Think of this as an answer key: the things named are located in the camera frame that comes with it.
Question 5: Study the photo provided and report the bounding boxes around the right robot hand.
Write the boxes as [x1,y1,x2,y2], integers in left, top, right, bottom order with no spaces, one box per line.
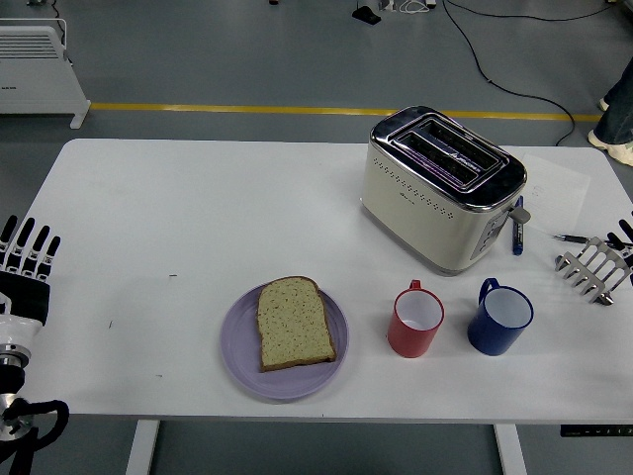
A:
[605,211,633,288]

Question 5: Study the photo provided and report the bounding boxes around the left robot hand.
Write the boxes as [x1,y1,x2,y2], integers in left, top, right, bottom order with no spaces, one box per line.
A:
[0,215,62,350]

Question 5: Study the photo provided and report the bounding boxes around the purple plate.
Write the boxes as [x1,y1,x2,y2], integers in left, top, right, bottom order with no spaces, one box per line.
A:
[219,280,350,402]

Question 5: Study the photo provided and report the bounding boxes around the brown bread slice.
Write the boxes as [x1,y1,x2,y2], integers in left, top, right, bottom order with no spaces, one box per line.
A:
[256,275,338,373]

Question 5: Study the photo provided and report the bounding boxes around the metal toast rack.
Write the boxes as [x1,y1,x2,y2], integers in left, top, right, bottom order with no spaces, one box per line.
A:
[553,236,630,307]

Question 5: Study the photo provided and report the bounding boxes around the blue marker pen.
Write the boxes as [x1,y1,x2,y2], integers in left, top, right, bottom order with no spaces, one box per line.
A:
[510,195,526,256]

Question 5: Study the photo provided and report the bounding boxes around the person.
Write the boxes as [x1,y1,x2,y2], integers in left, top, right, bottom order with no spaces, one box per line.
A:
[588,58,633,167]

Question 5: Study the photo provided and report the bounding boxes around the blue mug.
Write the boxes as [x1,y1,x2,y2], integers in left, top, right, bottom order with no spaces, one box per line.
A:
[467,277,535,356]

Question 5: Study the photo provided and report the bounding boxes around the black table control panel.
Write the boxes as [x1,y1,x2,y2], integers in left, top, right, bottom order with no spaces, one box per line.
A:
[560,424,633,437]

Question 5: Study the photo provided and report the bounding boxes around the white table leg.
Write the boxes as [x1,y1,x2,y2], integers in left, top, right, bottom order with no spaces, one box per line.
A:
[124,420,160,475]
[493,424,528,475]

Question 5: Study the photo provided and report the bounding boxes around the white panel heater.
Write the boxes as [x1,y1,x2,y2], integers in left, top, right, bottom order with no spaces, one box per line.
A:
[0,18,93,130]

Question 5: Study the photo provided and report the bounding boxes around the cream and chrome toaster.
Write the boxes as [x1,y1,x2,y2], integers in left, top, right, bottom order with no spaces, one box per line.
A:
[359,105,533,277]

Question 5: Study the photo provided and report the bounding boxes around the red mug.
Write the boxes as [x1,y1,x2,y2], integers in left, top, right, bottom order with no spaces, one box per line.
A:
[387,279,445,359]

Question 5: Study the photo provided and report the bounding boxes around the black stand foot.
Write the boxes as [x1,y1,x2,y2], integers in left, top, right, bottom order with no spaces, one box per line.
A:
[351,0,383,25]

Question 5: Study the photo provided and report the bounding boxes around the black floor cable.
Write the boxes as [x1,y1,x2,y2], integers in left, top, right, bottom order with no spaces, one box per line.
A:
[442,0,578,147]
[474,2,614,24]

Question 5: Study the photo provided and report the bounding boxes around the black heater cable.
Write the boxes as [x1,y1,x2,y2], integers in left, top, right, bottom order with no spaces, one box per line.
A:
[51,18,73,68]

